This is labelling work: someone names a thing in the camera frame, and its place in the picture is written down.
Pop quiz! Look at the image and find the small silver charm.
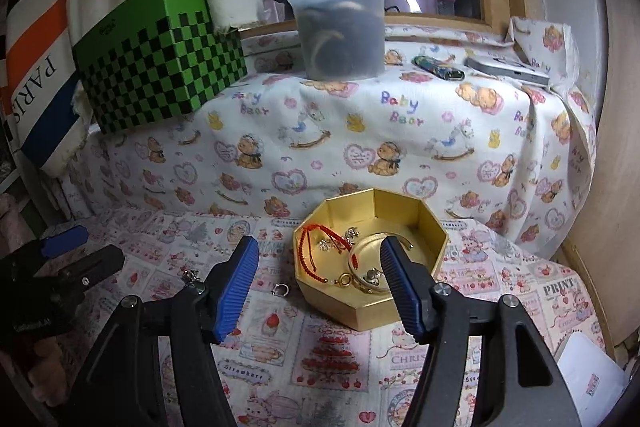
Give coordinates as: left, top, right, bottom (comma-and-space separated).
363, 268, 383, 286

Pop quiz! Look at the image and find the silver bangle bracelet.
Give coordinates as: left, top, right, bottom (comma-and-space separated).
347, 232, 417, 295

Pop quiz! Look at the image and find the red string bracelet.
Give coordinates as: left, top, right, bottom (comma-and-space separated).
297, 223, 359, 283

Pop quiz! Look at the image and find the gold octagonal jewelry box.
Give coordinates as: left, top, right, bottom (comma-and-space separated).
293, 188, 448, 332

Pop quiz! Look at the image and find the left hand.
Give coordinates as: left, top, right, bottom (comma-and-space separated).
28, 337, 67, 407

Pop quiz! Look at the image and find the silver earring cluster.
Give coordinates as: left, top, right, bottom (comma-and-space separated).
181, 270, 206, 295

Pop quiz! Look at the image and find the strawberry print cloth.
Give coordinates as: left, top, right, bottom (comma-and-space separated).
46, 209, 603, 426

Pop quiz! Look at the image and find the white card packet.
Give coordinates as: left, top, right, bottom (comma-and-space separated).
554, 332, 628, 427

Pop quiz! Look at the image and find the baby bear print cloth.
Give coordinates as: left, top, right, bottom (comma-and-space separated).
58, 17, 596, 257

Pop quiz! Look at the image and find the green black checkered box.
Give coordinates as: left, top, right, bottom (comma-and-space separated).
73, 0, 247, 134

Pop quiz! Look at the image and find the small dark lighter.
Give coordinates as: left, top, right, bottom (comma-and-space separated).
412, 55, 465, 81

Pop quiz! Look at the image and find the silver smartphone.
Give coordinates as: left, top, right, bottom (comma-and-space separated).
465, 56, 550, 88

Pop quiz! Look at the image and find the clear plastic lidded container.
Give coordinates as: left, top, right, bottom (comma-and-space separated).
286, 0, 385, 81

